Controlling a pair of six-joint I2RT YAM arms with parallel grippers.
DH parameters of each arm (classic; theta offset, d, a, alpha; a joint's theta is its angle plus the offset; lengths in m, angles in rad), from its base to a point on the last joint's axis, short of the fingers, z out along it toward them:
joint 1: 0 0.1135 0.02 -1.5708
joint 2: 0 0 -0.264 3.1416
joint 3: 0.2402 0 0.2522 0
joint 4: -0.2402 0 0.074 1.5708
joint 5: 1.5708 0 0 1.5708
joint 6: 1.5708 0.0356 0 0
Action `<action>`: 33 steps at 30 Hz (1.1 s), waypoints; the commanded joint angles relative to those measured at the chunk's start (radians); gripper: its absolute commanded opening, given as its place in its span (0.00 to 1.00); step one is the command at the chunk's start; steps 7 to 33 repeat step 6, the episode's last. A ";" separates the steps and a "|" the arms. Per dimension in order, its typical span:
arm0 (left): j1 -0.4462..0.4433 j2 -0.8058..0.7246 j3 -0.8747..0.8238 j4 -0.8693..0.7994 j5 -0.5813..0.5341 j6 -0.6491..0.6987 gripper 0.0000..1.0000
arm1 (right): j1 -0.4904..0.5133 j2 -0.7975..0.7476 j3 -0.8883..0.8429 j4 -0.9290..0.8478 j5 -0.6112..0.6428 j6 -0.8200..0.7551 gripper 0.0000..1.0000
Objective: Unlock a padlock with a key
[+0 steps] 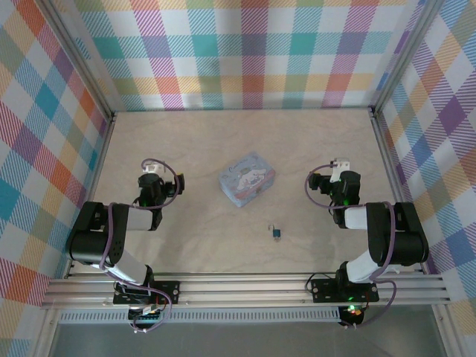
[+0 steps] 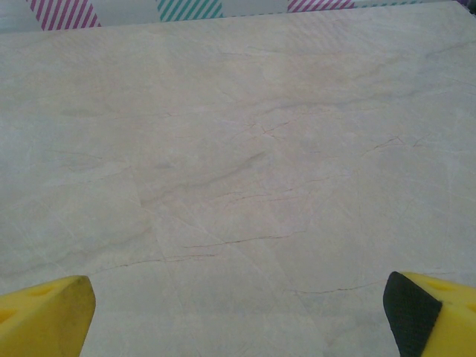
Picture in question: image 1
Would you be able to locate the small blue padlock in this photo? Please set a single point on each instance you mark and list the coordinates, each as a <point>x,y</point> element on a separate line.
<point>276,233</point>

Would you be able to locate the cartoon print tin box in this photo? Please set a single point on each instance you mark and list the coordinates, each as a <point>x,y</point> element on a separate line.
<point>245,178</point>

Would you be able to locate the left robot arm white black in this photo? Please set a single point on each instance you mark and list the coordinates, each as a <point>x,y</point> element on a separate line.
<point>96,234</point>

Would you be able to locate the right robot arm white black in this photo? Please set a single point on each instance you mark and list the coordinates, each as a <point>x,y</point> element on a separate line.
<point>401,234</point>

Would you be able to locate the circuit board with lit LED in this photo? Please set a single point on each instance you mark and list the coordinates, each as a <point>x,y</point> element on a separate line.
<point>353,312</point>

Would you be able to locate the green terminal circuit board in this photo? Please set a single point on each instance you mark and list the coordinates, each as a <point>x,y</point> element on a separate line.
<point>148,318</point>

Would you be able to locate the aluminium table edge rail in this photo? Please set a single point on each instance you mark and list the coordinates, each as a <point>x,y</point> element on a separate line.
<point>96,178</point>
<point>391,163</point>

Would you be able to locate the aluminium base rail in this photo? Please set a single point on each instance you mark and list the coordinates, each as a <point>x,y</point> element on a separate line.
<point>241,294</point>

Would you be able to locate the aluminium frame post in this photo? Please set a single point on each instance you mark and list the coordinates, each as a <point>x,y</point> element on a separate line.
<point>82,56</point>
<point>403,56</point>

